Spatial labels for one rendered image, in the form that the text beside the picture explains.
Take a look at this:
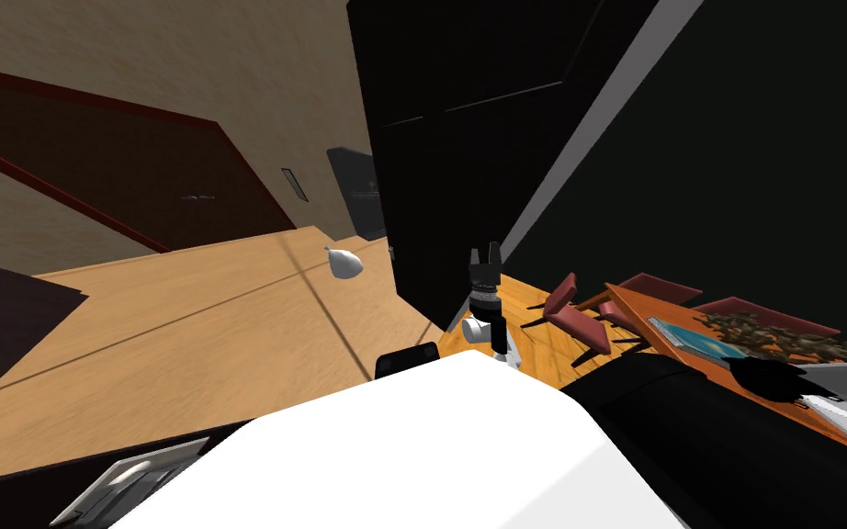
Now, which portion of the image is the dark grey panel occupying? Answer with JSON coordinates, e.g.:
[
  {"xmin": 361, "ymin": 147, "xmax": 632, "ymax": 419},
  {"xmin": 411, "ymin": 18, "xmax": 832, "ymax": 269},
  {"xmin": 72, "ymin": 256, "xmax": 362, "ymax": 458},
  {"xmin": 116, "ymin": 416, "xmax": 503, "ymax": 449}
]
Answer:
[{"xmin": 326, "ymin": 146, "xmax": 388, "ymax": 243}]

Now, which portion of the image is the orange wooden table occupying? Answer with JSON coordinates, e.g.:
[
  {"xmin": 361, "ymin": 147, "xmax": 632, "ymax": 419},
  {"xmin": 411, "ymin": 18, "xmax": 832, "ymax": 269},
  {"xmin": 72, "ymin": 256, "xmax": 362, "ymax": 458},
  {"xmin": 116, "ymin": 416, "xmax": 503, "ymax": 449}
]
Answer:
[{"xmin": 605, "ymin": 282, "xmax": 847, "ymax": 469}]

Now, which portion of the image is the dark red door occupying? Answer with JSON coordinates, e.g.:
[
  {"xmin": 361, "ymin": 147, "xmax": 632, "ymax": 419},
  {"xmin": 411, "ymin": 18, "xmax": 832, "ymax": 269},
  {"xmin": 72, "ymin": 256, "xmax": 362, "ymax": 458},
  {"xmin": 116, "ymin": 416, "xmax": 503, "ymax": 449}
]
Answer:
[{"xmin": 0, "ymin": 62, "xmax": 298, "ymax": 254}]

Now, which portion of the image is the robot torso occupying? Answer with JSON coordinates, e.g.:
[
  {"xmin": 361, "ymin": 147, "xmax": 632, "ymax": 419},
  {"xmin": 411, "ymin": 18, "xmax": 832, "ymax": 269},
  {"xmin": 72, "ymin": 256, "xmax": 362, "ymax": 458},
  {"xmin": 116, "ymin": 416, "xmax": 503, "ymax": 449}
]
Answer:
[{"xmin": 109, "ymin": 341, "xmax": 691, "ymax": 529}]

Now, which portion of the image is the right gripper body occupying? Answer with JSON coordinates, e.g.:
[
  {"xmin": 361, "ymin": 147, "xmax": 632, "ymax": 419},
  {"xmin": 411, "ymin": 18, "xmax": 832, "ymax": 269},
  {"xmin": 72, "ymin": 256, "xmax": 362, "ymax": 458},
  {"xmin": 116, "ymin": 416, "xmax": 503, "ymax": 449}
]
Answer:
[{"xmin": 469, "ymin": 262, "xmax": 503, "ymax": 293}]

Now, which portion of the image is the dark red chair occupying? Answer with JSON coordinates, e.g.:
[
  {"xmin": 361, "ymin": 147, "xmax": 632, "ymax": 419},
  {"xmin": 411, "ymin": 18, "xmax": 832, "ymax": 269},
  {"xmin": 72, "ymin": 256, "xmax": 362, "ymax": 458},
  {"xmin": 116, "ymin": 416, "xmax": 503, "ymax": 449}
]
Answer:
[
  {"xmin": 691, "ymin": 296, "xmax": 841, "ymax": 340},
  {"xmin": 617, "ymin": 271, "xmax": 705, "ymax": 308},
  {"xmin": 520, "ymin": 271, "xmax": 614, "ymax": 369}
]

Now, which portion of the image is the white door knob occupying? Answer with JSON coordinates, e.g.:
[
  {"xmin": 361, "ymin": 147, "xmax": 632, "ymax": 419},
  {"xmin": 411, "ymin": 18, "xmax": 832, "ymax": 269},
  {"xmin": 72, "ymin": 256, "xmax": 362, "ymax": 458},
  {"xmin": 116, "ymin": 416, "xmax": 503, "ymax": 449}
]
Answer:
[{"xmin": 323, "ymin": 245, "xmax": 366, "ymax": 281}]

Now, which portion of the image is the black door leaf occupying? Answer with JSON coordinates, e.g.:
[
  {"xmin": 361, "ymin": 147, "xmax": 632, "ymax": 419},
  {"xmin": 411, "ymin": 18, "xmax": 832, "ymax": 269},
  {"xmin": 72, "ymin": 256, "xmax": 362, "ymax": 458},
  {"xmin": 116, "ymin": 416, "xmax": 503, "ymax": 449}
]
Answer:
[{"xmin": 345, "ymin": 0, "xmax": 661, "ymax": 333}]

